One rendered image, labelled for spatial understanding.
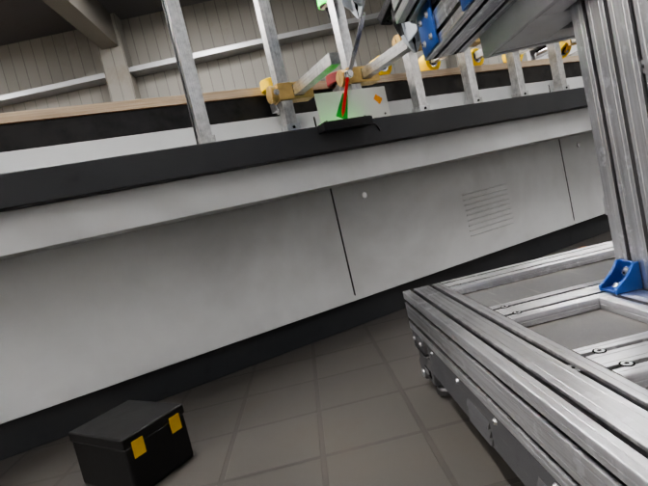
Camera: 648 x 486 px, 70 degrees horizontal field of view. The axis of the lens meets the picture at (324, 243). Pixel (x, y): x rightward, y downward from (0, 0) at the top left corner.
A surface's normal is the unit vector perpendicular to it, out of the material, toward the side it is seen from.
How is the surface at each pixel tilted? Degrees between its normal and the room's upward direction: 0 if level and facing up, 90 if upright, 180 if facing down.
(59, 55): 90
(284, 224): 90
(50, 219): 90
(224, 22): 90
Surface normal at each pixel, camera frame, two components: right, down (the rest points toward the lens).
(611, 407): -0.22, -0.97
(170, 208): 0.44, -0.03
